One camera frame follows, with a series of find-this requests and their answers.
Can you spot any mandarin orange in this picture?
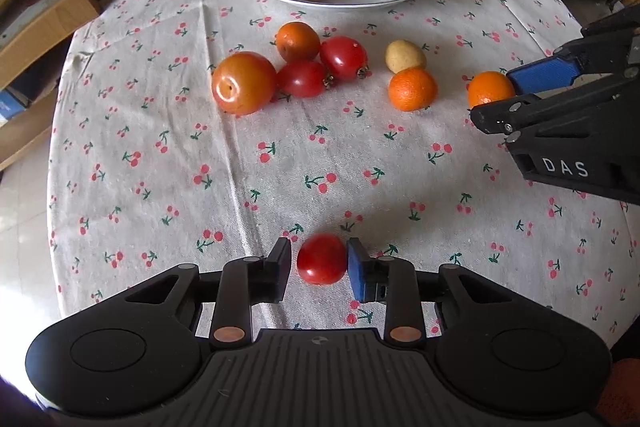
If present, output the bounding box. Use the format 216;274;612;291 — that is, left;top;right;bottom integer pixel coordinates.
387;67;438;112
468;72;515;108

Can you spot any red cherry tomato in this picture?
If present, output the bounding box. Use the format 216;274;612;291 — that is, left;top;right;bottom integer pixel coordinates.
278;61;334;98
319;36;369;81
296;233;347;286

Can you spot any pale longan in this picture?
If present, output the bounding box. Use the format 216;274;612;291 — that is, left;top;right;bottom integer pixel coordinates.
385;39;426;74

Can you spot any large orange-red tomato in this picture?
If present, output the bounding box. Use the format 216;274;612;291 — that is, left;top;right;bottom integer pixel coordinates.
212;51;278;116

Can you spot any small orange tomato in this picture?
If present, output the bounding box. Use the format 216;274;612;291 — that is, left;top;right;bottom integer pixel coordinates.
276;22;320;63

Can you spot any cherry print tablecloth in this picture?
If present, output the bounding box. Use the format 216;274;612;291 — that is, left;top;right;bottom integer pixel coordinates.
48;0;639;343

